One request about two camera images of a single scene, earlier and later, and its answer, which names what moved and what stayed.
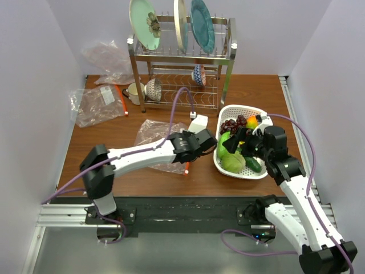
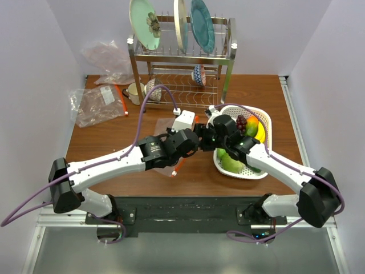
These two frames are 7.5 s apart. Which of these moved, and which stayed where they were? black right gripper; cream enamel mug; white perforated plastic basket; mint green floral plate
Moved: black right gripper
Stayed: white perforated plastic basket; mint green floral plate; cream enamel mug
